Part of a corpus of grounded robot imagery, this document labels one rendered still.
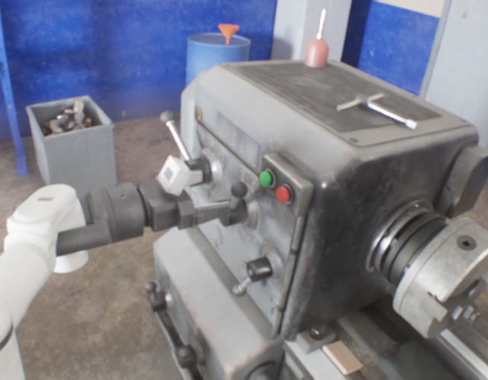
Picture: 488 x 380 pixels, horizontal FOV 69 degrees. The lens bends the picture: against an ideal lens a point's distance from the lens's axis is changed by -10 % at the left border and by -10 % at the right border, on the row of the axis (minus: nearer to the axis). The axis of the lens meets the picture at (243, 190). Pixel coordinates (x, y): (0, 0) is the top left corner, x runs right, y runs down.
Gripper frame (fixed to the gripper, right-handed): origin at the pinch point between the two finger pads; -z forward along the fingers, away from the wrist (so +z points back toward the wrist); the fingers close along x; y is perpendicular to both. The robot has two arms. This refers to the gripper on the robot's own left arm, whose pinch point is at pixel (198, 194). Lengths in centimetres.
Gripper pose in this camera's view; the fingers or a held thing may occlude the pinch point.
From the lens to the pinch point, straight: 66.2
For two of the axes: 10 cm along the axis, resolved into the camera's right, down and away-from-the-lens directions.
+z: -8.6, 2.0, -4.6
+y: 0.9, -8.4, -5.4
